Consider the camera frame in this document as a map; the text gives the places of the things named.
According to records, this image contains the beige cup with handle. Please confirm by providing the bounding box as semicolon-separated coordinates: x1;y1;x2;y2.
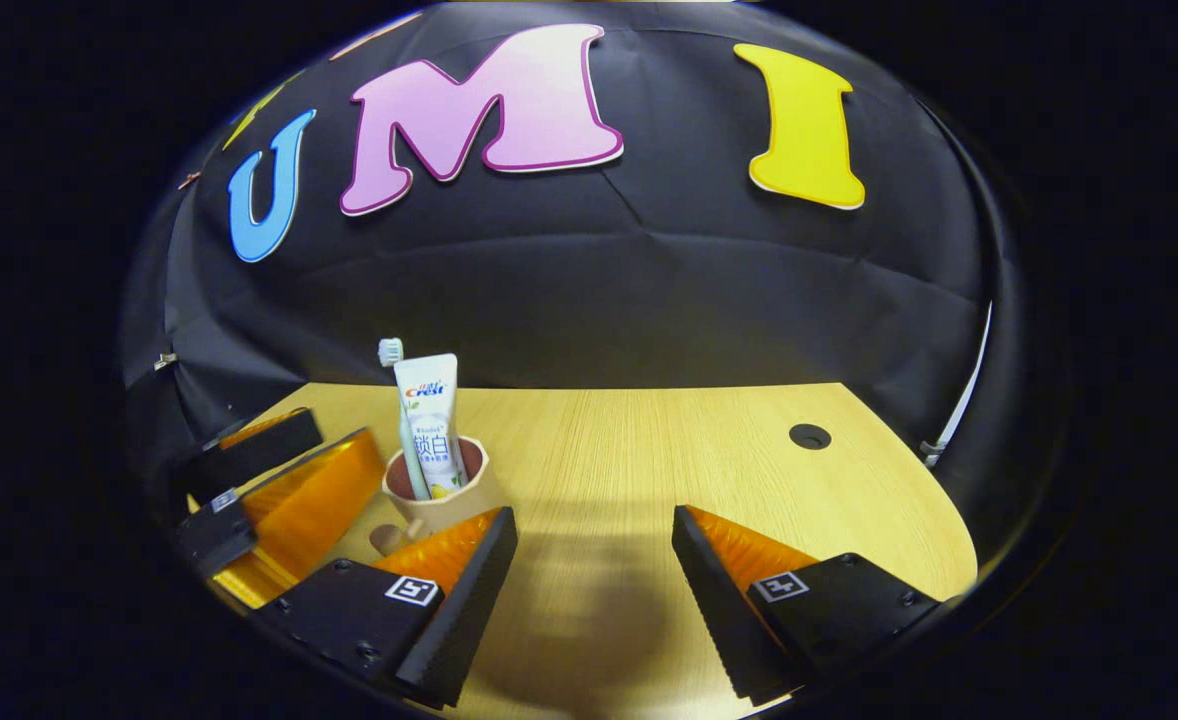
369;436;512;557

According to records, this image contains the white toothpaste tube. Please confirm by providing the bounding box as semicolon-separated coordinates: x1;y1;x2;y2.
394;353;469;501

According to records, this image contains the light blue toothbrush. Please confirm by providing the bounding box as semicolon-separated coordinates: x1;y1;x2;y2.
378;338;432;501

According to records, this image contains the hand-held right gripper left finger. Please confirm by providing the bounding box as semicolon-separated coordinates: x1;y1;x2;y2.
249;505;520;711

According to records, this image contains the wooden desktop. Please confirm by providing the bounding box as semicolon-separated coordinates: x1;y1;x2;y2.
234;383;980;720

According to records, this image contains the black backdrop cloth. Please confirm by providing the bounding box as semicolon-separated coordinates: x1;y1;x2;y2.
119;0;1025;521

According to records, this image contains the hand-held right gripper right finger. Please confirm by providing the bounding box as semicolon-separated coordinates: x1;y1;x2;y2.
671;505;945;706

